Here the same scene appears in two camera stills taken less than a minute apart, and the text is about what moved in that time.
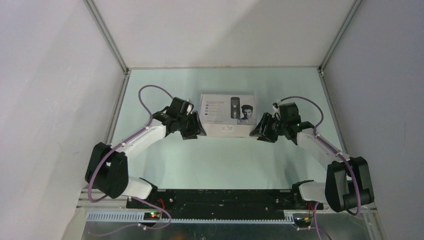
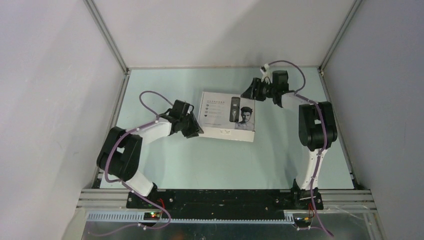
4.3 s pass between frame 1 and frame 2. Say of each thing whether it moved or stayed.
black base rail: stayed
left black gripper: stayed
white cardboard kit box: stayed
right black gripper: moved
